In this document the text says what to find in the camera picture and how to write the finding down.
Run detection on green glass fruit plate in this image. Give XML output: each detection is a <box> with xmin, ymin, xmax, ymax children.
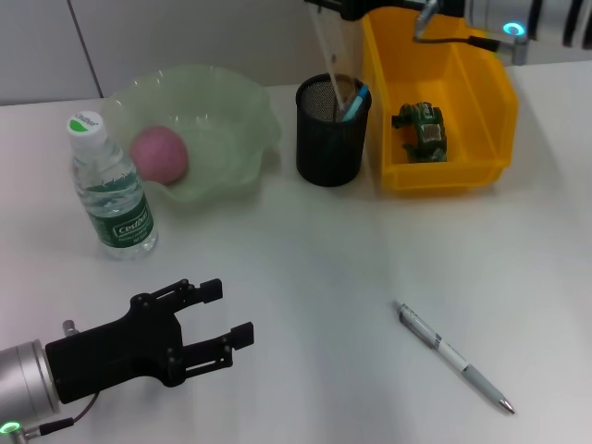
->
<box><xmin>101</xmin><ymin>64</ymin><xmax>283</xmax><ymax>204</ymax></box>

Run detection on silver ballpoint pen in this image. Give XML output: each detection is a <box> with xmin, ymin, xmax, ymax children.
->
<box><xmin>392</xmin><ymin>299</ymin><xmax>517</xmax><ymax>415</ymax></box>

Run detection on green plastic wrapper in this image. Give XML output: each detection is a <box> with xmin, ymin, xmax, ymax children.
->
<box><xmin>391</xmin><ymin>102</ymin><xmax>450</xmax><ymax>164</ymax></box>

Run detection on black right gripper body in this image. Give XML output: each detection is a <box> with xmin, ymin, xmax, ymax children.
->
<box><xmin>340</xmin><ymin>0</ymin><xmax>468</xmax><ymax>20</ymax></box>

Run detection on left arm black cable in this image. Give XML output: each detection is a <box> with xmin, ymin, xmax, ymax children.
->
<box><xmin>18</xmin><ymin>392</ymin><xmax>101</xmax><ymax>440</ymax></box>

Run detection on clear water bottle green label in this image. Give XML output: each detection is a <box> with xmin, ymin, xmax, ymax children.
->
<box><xmin>66</xmin><ymin>110</ymin><xmax>159</xmax><ymax>261</ymax></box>

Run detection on blue scissors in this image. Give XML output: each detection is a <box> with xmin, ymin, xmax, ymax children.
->
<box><xmin>341</xmin><ymin>82</ymin><xmax>371</xmax><ymax>122</ymax></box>

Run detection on yellow plastic bin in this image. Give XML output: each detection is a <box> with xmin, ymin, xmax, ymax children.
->
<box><xmin>359</xmin><ymin>8</ymin><xmax>520</xmax><ymax>195</ymax></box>

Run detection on pink peach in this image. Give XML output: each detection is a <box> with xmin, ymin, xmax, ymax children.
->
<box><xmin>129</xmin><ymin>125</ymin><xmax>190</xmax><ymax>186</ymax></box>

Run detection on black mesh pen holder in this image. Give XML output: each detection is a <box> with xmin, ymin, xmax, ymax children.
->
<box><xmin>295</xmin><ymin>72</ymin><xmax>373</xmax><ymax>188</ymax></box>

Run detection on transparent plastic ruler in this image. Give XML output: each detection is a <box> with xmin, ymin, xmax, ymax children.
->
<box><xmin>308</xmin><ymin>4</ymin><xmax>364</xmax><ymax>121</ymax></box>

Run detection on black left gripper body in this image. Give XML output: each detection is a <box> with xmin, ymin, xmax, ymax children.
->
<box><xmin>44</xmin><ymin>293</ymin><xmax>186</xmax><ymax>403</ymax></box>

